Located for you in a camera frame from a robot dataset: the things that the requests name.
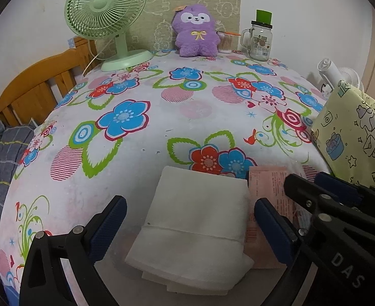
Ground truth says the cotton swab container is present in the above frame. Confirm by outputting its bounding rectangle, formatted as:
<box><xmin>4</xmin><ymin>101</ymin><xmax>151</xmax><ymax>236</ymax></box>
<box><xmin>217</xmin><ymin>30</ymin><xmax>241</xmax><ymax>54</ymax></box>

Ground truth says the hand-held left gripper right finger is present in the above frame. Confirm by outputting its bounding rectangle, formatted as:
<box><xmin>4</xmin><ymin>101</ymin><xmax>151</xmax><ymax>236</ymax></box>
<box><xmin>254</xmin><ymin>198</ymin><xmax>317</xmax><ymax>306</ymax></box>

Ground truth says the glass jar mug green lid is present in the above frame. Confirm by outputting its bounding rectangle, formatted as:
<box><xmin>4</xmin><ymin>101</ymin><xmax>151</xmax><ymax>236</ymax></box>
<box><xmin>240</xmin><ymin>9</ymin><xmax>273</xmax><ymax>61</ymax></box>

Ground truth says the floral tablecloth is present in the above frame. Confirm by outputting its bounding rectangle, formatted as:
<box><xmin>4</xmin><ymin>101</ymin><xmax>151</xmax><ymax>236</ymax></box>
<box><xmin>0</xmin><ymin>49</ymin><xmax>331</xmax><ymax>306</ymax></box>

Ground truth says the white towel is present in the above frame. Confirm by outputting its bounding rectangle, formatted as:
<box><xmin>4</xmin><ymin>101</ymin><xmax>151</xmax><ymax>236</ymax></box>
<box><xmin>125</xmin><ymin>166</ymin><xmax>255</xmax><ymax>294</ymax></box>

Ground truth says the white fan cable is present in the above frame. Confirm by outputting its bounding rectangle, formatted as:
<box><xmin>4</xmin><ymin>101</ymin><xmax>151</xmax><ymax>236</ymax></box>
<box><xmin>83</xmin><ymin>49</ymin><xmax>105</xmax><ymax>77</ymax></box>

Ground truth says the purple plush toy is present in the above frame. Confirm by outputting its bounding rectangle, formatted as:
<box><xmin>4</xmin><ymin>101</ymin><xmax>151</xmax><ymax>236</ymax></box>
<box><xmin>171</xmin><ymin>3</ymin><xmax>220</xmax><ymax>58</ymax></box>

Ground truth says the pink packet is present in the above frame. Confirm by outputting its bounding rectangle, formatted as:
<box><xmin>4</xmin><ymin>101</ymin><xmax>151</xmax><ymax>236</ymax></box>
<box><xmin>245</xmin><ymin>166</ymin><xmax>306</xmax><ymax>270</ymax></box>

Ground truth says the yellow printed storage box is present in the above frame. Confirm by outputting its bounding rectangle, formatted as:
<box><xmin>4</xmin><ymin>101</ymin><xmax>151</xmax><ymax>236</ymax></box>
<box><xmin>311</xmin><ymin>81</ymin><xmax>375</xmax><ymax>192</ymax></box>

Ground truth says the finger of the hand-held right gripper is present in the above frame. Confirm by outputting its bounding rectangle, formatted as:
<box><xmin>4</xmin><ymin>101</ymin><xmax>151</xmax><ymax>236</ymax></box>
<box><xmin>314</xmin><ymin>171</ymin><xmax>375</xmax><ymax>211</ymax></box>
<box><xmin>283</xmin><ymin>173</ymin><xmax>367</xmax><ymax>230</ymax></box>

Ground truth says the beige printed wall mat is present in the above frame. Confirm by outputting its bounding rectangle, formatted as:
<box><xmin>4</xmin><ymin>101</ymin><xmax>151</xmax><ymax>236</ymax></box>
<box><xmin>124</xmin><ymin>0</ymin><xmax>241</xmax><ymax>53</ymax></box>

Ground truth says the grey plaid pillow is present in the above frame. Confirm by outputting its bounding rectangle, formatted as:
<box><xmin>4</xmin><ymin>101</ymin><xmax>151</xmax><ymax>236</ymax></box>
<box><xmin>0</xmin><ymin>123</ymin><xmax>36</xmax><ymax>205</ymax></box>

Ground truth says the green desk fan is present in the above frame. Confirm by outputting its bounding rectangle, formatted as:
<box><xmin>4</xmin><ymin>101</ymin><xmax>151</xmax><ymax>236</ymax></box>
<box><xmin>64</xmin><ymin>0</ymin><xmax>154</xmax><ymax>72</ymax></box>

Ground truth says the wooden headboard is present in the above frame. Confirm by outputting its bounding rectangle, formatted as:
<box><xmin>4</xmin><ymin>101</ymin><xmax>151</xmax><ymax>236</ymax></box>
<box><xmin>0</xmin><ymin>36</ymin><xmax>97</xmax><ymax>126</ymax></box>

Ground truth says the white standing fan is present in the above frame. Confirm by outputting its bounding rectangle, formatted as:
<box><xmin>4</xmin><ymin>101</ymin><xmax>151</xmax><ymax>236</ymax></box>
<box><xmin>318</xmin><ymin>58</ymin><xmax>362</xmax><ymax>98</ymax></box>

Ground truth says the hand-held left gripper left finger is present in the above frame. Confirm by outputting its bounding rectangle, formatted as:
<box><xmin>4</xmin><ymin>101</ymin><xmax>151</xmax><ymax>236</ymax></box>
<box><xmin>20</xmin><ymin>195</ymin><xmax>128</xmax><ymax>306</ymax></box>

